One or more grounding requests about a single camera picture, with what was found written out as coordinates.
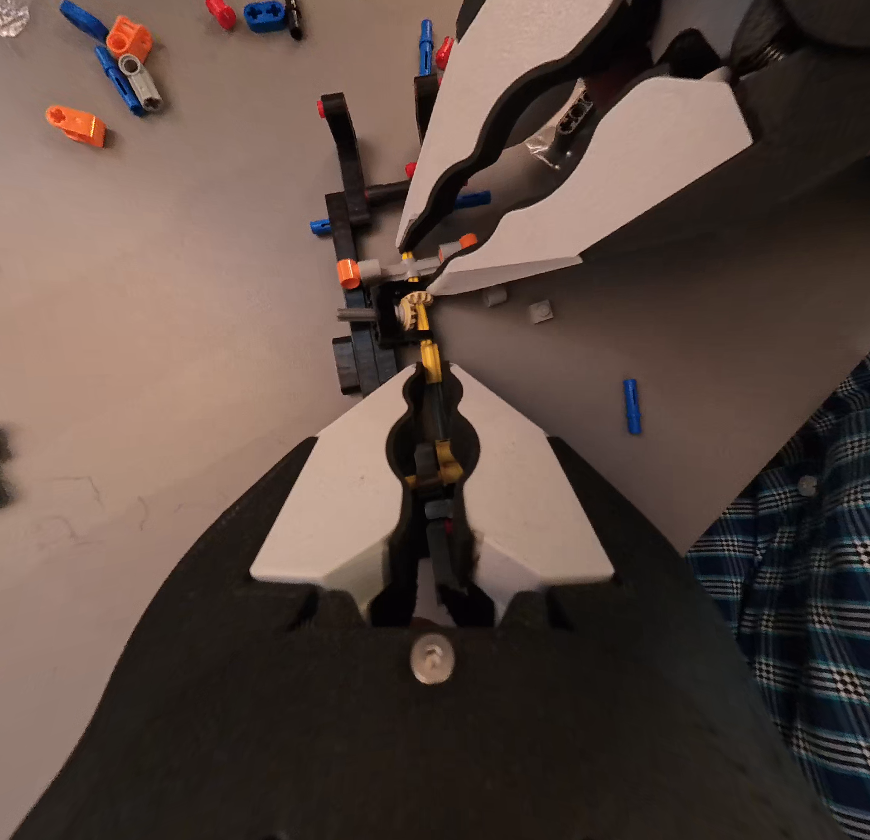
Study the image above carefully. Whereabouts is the black yellow lego assembly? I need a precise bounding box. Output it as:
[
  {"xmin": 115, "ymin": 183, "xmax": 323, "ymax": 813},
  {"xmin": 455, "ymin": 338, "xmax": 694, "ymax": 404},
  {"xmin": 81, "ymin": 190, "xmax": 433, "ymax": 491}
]
[{"xmin": 309, "ymin": 72, "xmax": 493, "ymax": 613}]

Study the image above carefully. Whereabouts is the orange lego connector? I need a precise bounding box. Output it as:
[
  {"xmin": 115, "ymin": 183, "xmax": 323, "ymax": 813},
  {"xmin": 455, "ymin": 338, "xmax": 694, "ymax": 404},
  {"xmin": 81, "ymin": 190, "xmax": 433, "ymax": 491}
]
[
  {"xmin": 106, "ymin": 15, "xmax": 153, "ymax": 58},
  {"xmin": 45, "ymin": 106, "xmax": 107, "ymax": 149}
]

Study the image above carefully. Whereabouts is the clear plastic bag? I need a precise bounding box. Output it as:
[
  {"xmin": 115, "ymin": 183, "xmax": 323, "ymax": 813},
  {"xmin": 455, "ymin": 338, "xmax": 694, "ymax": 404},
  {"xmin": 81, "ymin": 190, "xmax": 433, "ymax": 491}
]
[{"xmin": 520, "ymin": 129, "xmax": 568, "ymax": 173}]

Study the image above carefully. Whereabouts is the dark grey lego piece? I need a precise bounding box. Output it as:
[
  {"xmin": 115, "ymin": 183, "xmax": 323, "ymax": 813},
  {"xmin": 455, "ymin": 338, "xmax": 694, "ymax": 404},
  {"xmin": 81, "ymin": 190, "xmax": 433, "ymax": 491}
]
[{"xmin": 554, "ymin": 78, "xmax": 599, "ymax": 157}]

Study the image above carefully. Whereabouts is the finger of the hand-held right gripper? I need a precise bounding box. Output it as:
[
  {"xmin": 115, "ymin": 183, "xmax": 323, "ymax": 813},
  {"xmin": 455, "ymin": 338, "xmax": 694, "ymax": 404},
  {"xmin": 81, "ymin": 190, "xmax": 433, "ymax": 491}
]
[
  {"xmin": 425, "ymin": 65, "xmax": 755, "ymax": 298},
  {"xmin": 396, "ymin": 0, "xmax": 653, "ymax": 255}
]

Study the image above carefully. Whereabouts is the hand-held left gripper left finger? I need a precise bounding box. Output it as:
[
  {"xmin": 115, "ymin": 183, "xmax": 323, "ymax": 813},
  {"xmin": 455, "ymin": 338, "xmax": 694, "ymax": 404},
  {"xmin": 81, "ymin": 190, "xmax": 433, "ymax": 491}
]
[{"xmin": 250, "ymin": 362, "xmax": 428, "ymax": 623}]

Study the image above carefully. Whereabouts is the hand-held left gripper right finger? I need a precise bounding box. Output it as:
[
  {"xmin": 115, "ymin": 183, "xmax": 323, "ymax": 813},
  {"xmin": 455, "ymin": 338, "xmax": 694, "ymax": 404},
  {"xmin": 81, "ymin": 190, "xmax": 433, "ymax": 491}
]
[{"xmin": 442, "ymin": 362, "xmax": 616, "ymax": 623}]

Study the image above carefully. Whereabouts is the blue curved lego piece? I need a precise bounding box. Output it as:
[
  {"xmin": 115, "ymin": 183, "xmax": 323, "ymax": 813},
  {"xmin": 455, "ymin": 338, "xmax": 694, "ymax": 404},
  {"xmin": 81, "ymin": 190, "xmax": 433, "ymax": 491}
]
[{"xmin": 59, "ymin": 0, "xmax": 110, "ymax": 42}]

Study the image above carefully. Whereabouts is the blue plaid shirt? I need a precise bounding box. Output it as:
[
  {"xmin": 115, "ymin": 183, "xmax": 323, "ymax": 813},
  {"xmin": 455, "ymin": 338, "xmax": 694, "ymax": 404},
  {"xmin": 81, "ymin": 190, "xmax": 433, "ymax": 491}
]
[{"xmin": 686, "ymin": 354, "xmax": 870, "ymax": 840}]

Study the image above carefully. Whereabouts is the short blue lego beam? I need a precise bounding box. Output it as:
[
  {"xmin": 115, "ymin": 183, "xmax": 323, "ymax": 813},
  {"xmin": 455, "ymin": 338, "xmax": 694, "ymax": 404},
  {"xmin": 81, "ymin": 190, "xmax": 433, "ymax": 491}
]
[{"xmin": 243, "ymin": 0, "xmax": 286, "ymax": 34}]

